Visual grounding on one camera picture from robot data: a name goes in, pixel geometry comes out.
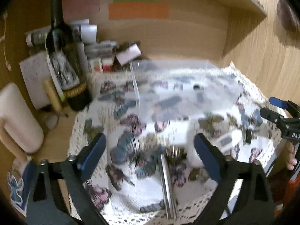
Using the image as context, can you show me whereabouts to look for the white handheld massager device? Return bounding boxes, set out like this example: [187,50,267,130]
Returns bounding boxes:
[184,128,245,169]

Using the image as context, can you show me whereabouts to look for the metal whisk head massager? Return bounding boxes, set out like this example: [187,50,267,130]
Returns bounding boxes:
[158,146,187,219]

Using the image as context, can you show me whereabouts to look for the small black clip object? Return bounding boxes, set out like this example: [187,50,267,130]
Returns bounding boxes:
[193,84,204,90]

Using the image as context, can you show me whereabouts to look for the right human hand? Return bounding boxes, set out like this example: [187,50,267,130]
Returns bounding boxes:
[286,142,297,171]

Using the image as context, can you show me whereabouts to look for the blue cartoon sticker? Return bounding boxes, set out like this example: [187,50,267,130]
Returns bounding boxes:
[7,172,24,205]

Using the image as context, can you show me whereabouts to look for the pink satin curtain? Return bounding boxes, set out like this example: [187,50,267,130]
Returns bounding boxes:
[276,0,299,33]

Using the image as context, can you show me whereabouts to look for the clear plastic storage box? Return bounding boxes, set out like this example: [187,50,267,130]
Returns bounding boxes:
[126,59,243,123]

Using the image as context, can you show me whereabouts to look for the yellow tube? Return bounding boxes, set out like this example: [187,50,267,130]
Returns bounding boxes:
[43,78,62,113]

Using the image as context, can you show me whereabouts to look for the white handwritten note paper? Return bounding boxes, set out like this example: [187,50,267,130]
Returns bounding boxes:
[19,51,50,110]

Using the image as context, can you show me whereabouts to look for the butterfly print lace cloth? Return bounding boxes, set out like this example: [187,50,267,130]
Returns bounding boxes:
[69,65,281,224]

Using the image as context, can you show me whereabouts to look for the orange sticky note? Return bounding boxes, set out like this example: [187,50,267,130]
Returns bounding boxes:
[108,1,169,20]

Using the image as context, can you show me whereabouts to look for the stack of books papers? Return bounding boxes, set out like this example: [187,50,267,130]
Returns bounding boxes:
[25,19,143,73]

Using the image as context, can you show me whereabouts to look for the dark wine bottle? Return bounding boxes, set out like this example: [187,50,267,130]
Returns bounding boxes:
[46,0,92,111]

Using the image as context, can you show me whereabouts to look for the small white card box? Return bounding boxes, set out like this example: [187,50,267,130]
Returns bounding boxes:
[116,44,141,66]

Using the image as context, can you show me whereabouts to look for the pink sticky note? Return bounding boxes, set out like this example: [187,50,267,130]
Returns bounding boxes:
[63,0,100,21]

